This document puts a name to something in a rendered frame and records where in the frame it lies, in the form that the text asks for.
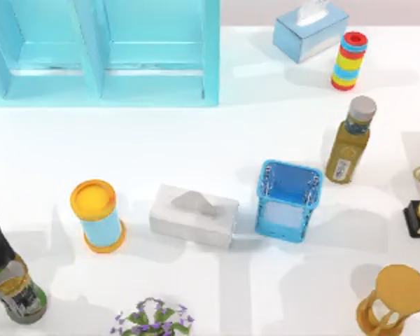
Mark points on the white tissue box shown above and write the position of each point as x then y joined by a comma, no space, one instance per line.
192,220

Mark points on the blue basket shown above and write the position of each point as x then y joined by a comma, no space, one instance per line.
287,206

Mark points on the orange and blue can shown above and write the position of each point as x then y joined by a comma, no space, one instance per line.
98,217

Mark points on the olive green bottle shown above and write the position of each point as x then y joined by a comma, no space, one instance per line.
348,143

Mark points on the light blue rack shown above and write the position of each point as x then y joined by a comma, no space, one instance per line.
101,52

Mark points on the purple flower plant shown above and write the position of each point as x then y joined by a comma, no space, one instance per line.
154,318

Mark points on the light blue tissue box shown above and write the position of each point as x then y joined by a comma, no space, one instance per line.
308,33

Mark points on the stack of coloured rings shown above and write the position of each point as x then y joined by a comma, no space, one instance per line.
349,61

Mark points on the wooden hourglass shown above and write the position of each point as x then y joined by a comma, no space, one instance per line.
395,301

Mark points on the black and green bottle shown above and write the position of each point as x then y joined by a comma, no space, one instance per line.
7,276

